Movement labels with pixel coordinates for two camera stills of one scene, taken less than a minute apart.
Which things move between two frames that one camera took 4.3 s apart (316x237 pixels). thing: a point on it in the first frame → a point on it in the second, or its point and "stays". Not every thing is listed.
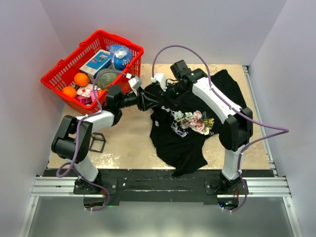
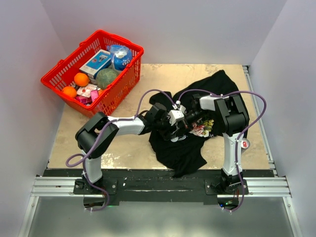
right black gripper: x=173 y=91 → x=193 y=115
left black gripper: x=144 y=101 → x=168 y=135
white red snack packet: x=85 y=91 stays
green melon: x=103 y=80 stays
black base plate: x=160 y=187 stays
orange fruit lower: x=70 y=90 stays
